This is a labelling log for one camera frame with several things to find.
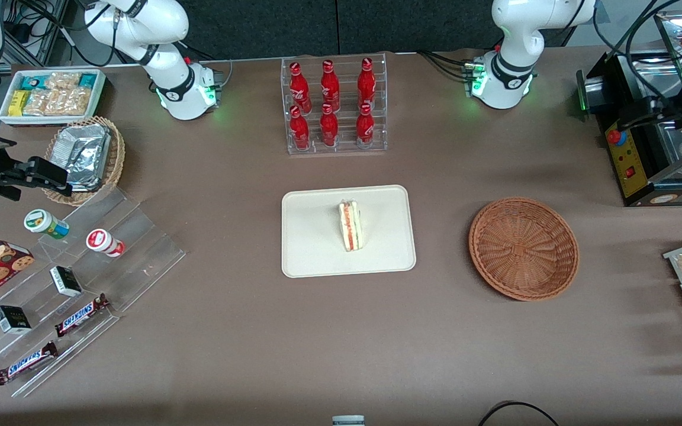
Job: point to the teal snack pack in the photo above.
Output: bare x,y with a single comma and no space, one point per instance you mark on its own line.
87,78
32,81

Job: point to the yellow snack pack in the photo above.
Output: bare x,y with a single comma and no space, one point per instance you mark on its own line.
18,102

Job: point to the light wicker basket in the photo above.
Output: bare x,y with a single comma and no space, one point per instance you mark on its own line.
113,171

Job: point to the black box with yellow panel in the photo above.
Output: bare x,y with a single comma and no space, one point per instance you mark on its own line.
628,165

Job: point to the white snack bin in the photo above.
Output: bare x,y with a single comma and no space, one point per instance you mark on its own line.
6,118

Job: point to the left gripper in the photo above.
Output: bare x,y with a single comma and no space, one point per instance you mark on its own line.
650,112

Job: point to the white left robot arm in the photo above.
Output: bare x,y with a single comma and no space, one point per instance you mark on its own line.
512,35

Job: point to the brown round wicker basket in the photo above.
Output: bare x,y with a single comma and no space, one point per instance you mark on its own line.
524,248

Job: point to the silver foil wrapped package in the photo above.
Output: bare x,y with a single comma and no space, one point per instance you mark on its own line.
83,155

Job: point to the Snickers chocolate bar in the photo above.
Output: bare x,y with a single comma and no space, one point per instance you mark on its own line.
26,362
81,315

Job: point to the red cola bottle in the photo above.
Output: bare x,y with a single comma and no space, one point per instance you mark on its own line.
328,126
300,129
366,81
298,86
330,84
364,125

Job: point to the green lid yogurt cup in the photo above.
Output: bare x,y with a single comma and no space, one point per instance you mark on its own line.
44,223

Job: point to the small grey device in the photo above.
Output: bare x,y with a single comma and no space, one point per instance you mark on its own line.
348,421

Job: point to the small black carton box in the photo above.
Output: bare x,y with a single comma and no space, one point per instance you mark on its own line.
66,281
12,319

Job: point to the triangular packaged sandwich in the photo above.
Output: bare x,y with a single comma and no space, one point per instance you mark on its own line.
351,228

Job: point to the aluminium frame post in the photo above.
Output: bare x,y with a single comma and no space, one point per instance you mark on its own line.
57,18

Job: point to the clear acrylic bottle rack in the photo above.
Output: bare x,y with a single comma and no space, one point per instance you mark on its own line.
341,149

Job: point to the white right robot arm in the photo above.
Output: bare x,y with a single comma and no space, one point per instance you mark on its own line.
169,77

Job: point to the clear acrylic tiered stand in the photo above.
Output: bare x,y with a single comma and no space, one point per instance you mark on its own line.
140,260

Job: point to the red lid yogurt cup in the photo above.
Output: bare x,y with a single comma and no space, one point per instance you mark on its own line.
103,242

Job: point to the glass food display case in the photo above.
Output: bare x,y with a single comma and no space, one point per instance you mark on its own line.
666,152

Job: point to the cream rectangular plastic tray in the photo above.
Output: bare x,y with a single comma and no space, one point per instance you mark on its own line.
317,236

